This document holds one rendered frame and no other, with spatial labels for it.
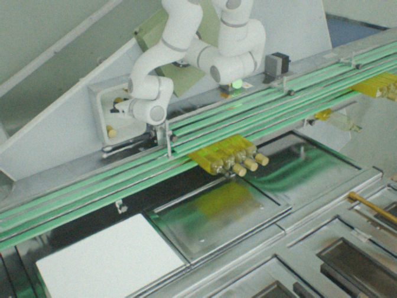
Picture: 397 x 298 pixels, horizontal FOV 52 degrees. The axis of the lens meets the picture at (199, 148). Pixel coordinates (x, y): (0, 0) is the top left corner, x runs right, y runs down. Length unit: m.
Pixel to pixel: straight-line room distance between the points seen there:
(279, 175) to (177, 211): 0.50
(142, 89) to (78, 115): 0.42
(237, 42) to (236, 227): 0.66
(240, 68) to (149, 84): 0.31
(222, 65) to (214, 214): 0.57
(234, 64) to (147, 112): 0.32
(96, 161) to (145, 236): 0.35
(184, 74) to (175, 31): 0.49
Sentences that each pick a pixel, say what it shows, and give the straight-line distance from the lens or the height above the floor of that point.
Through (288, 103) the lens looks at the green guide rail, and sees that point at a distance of 1.93.
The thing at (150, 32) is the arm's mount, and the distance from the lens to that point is 1.50.
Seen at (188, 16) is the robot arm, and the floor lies 1.20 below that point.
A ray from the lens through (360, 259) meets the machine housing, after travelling 1.54.
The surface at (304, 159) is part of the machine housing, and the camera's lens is 1.94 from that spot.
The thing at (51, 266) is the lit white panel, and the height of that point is 1.05.
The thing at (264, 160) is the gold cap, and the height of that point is 1.16.
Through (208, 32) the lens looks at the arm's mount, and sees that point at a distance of 1.64.
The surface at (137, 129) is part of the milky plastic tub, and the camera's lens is 1.63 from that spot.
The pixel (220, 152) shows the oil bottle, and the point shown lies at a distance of 1.62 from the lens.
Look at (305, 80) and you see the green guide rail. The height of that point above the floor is 0.93.
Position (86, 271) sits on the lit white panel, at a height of 1.14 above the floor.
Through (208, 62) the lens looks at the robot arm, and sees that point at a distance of 1.39.
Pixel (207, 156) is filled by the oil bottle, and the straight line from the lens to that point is 1.60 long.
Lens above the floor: 2.12
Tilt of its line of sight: 45 degrees down
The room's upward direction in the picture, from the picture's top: 126 degrees clockwise
